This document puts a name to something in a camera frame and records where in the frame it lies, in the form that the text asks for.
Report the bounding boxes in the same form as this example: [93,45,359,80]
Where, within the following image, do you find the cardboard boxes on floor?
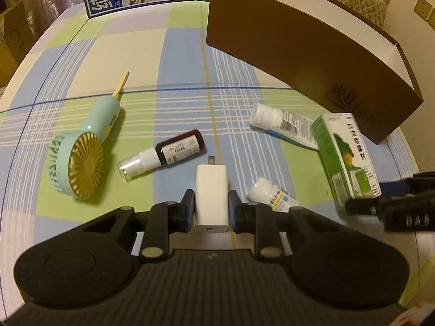
[0,1,35,87]

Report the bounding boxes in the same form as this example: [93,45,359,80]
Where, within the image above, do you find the green handheld mini fan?
[48,71,130,199]

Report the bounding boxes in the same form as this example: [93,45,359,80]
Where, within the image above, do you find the beige wall sockets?
[414,0,435,29]

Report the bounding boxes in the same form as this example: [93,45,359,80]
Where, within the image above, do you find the white ointment tube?
[249,103,319,150]

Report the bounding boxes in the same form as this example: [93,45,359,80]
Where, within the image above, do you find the white pill bottle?
[246,177,299,213]

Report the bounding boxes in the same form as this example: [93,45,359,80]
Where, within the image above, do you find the green white spray medicine box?
[311,113,381,211]

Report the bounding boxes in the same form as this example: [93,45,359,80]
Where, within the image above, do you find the brown cardboard storage box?
[206,0,423,143]

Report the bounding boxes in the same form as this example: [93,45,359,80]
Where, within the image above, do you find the brown glass spray bottle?
[117,129,206,182]

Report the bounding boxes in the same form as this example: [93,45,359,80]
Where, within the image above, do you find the white charger plug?
[195,156,229,233]

